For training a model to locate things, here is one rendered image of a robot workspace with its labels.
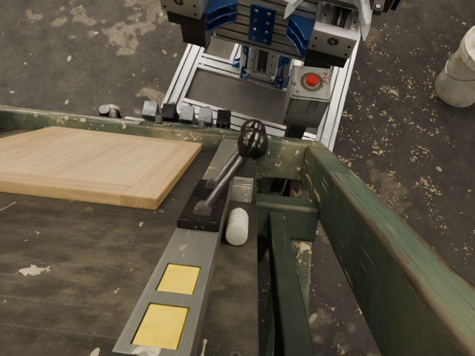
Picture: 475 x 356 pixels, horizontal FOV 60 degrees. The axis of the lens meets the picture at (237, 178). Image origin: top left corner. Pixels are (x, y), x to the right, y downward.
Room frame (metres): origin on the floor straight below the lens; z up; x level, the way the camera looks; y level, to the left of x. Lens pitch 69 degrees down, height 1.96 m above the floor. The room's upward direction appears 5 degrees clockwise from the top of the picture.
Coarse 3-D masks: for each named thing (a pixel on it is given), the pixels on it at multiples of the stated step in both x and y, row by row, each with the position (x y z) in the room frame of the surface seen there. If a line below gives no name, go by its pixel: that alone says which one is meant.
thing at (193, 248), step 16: (224, 144) 0.47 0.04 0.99; (224, 160) 0.35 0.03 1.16; (208, 176) 0.26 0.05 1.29; (176, 240) 0.09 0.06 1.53; (192, 240) 0.09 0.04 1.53; (208, 240) 0.10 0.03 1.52; (176, 256) 0.07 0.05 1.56; (192, 256) 0.07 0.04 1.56; (208, 256) 0.07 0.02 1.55; (160, 272) 0.05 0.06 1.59; (208, 272) 0.05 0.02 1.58; (208, 288) 0.04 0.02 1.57; (144, 304) 0.02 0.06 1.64; (160, 304) 0.02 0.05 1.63; (176, 304) 0.02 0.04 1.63; (192, 304) 0.02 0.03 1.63; (128, 320) 0.01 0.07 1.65; (192, 320) 0.01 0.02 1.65; (128, 336) 0.00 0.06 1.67; (192, 336) 0.00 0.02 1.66; (112, 352) -0.01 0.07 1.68; (128, 352) -0.01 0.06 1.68; (144, 352) -0.01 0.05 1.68; (160, 352) -0.01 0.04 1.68; (176, 352) -0.01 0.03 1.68; (192, 352) -0.01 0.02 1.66
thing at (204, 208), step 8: (240, 136) 0.22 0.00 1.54; (248, 136) 0.22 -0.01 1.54; (256, 136) 0.22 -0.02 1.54; (264, 136) 0.22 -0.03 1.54; (240, 144) 0.21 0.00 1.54; (248, 144) 0.21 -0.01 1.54; (256, 144) 0.21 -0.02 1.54; (264, 144) 0.21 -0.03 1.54; (240, 152) 0.20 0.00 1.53; (248, 152) 0.20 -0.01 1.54; (256, 152) 0.20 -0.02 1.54; (264, 152) 0.20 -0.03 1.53; (240, 160) 0.20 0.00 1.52; (232, 168) 0.19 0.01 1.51; (224, 176) 0.18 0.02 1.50; (232, 176) 0.18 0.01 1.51; (224, 184) 0.17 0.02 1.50; (216, 192) 0.16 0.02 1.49; (208, 200) 0.15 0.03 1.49; (200, 208) 0.14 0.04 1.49; (208, 208) 0.14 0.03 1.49
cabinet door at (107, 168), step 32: (64, 128) 0.52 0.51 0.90; (0, 160) 0.27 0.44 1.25; (32, 160) 0.29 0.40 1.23; (64, 160) 0.30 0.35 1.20; (96, 160) 0.32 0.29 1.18; (128, 160) 0.34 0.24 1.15; (160, 160) 0.35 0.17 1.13; (192, 160) 0.40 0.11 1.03; (32, 192) 0.19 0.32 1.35; (64, 192) 0.19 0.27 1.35; (96, 192) 0.19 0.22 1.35; (128, 192) 0.20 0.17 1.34; (160, 192) 0.21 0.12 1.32
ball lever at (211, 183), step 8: (248, 120) 0.29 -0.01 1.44; (256, 120) 0.29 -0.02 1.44; (248, 128) 0.28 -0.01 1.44; (256, 128) 0.28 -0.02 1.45; (264, 128) 0.29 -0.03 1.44; (232, 160) 0.24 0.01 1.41; (224, 168) 0.23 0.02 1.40; (216, 176) 0.22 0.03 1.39; (208, 184) 0.21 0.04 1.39; (216, 184) 0.21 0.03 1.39
